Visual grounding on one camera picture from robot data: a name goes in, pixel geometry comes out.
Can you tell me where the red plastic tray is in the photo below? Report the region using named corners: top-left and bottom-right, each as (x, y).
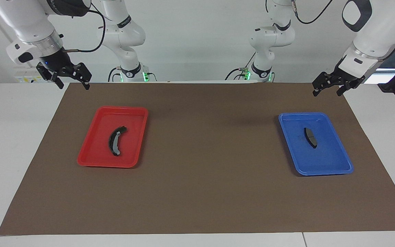
top-left (77, 106), bottom-right (149, 168)

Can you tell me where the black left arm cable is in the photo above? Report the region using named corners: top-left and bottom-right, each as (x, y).
top-left (291, 0), bottom-right (334, 25)

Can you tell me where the white wall socket box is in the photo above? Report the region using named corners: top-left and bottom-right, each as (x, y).
top-left (14, 67), bottom-right (47, 84)

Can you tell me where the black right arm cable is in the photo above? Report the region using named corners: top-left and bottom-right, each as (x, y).
top-left (62, 3), bottom-right (106, 53)

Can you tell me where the brown table mat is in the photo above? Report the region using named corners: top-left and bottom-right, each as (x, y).
top-left (0, 82), bottom-right (395, 236)

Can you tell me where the blue plastic tray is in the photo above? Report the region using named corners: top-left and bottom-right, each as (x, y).
top-left (278, 112), bottom-right (354, 176)

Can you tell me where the short dark brake pad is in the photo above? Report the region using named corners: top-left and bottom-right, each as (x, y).
top-left (303, 127), bottom-right (318, 149)

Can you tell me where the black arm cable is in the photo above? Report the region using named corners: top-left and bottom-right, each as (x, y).
top-left (291, 0), bottom-right (334, 25)
top-left (62, 3), bottom-right (106, 53)

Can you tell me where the long curved grey brake pad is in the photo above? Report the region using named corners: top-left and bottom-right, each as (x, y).
top-left (108, 126), bottom-right (128, 156)

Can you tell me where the black left base cable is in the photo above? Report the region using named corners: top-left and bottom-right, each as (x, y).
top-left (228, 51), bottom-right (257, 81)

